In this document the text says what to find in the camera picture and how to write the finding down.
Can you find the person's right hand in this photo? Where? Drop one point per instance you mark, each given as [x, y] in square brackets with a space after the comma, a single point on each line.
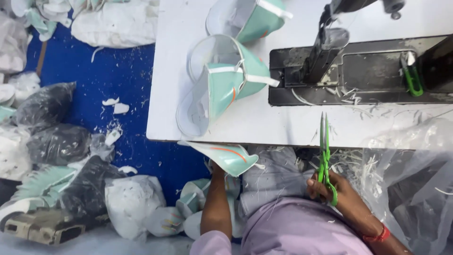
[340, 195]

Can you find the person's left hand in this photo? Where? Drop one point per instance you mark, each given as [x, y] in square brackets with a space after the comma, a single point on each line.
[216, 168]

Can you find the teal shoe piece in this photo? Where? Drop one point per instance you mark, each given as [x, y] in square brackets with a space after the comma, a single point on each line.
[230, 155]

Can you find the green thread snips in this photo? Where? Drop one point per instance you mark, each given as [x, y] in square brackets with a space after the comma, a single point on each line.
[324, 159]
[412, 79]

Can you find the heap of shoe uppers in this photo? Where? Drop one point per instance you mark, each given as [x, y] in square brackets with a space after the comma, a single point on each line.
[193, 202]

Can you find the grey trousers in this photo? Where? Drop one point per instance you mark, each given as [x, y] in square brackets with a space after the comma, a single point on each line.
[272, 177]

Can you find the red wristband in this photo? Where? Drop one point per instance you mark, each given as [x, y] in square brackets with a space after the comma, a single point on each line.
[381, 235]

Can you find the lilac shirt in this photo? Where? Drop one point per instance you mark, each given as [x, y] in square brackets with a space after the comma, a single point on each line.
[293, 230]

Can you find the clear plastic bag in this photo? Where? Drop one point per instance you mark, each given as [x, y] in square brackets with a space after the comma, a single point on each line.
[410, 177]

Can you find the teal shoe upper orange stripe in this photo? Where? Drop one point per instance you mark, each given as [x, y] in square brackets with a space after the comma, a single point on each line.
[219, 92]

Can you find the white fabric scrap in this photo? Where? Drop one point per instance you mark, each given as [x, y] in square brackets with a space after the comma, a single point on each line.
[110, 102]
[113, 136]
[127, 170]
[121, 108]

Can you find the white filled bag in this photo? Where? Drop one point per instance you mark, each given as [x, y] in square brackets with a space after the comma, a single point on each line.
[131, 202]

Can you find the black sewing machine bed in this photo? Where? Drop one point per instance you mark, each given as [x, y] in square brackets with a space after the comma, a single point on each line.
[368, 70]

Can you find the black filled plastic bag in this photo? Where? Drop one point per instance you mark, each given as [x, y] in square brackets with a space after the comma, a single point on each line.
[88, 191]
[58, 143]
[44, 106]

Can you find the sewing machine needle head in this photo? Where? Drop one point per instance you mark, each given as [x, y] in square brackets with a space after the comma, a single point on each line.
[324, 46]

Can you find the bundle of teal uppers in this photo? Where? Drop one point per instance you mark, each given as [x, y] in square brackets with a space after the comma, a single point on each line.
[42, 184]

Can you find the large white sack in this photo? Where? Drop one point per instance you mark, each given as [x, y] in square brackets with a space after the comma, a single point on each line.
[116, 23]

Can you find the beige metal machine part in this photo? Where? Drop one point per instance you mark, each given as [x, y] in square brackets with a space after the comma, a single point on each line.
[42, 226]

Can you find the heap of white bags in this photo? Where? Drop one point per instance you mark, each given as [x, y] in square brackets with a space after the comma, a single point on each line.
[14, 88]

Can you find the pile of white teal uppers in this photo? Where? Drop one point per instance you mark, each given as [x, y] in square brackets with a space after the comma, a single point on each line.
[42, 14]

